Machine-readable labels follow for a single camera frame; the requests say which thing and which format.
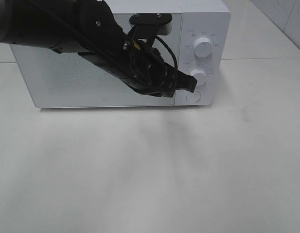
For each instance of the white microwave knob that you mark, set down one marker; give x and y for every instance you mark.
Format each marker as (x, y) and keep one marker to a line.
(200, 75)
(202, 46)

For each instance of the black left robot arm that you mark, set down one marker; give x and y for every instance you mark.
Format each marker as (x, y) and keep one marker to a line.
(88, 28)

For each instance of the white microwave door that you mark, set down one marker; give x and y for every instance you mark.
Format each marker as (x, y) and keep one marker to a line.
(68, 81)

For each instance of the round white door release button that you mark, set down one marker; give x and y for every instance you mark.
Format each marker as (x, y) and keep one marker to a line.
(194, 97)

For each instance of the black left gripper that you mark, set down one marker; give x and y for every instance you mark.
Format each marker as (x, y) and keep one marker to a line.
(151, 75)

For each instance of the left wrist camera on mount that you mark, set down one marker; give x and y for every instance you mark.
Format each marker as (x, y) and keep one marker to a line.
(147, 26)

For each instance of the white microwave oven body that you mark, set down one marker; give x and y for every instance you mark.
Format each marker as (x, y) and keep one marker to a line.
(191, 19)

